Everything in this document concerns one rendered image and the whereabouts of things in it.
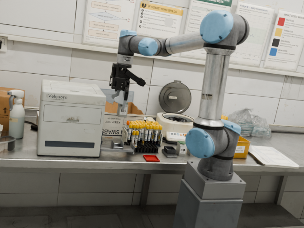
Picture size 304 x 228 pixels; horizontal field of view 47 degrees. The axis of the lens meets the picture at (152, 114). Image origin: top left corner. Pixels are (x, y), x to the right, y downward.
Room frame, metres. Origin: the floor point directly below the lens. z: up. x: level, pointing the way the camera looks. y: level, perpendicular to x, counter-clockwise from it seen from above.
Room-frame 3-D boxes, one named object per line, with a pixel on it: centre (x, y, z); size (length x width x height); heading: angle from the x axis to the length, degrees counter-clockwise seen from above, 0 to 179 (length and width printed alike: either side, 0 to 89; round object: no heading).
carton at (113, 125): (2.00, 0.20, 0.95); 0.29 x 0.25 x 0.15; 20
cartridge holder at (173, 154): (1.74, -0.12, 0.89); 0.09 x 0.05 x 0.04; 20
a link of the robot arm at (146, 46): (1.55, 0.07, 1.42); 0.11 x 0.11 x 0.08; 50
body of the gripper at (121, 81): (1.60, 0.17, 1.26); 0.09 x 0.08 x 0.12; 108
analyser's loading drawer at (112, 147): (1.60, 0.16, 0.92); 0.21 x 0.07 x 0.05; 110
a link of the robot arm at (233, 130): (1.38, -0.30, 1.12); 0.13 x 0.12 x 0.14; 140
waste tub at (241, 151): (1.90, -0.48, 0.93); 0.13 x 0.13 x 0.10; 24
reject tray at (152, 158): (1.63, -0.03, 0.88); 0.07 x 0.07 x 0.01; 20
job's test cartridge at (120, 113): (1.61, 0.14, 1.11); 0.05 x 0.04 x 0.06; 18
